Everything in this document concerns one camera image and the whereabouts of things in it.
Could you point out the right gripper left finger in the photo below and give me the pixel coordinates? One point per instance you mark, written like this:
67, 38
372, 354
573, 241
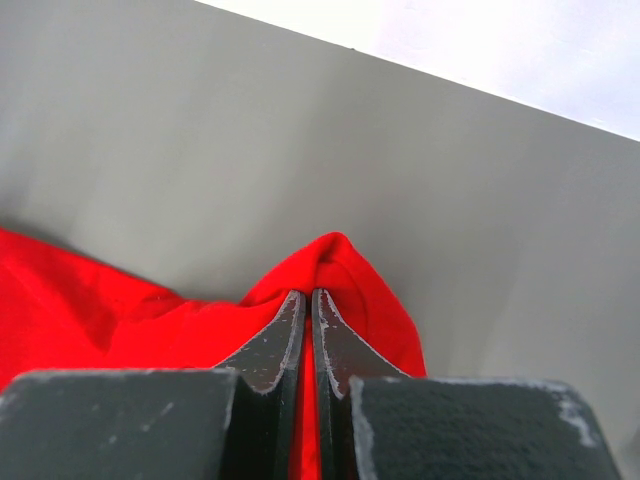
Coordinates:
232, 421

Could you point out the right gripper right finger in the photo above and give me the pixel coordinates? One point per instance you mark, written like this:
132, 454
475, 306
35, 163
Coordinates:
377, 422

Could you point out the bright red t-shirt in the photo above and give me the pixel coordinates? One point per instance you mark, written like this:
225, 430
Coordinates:
61, 311

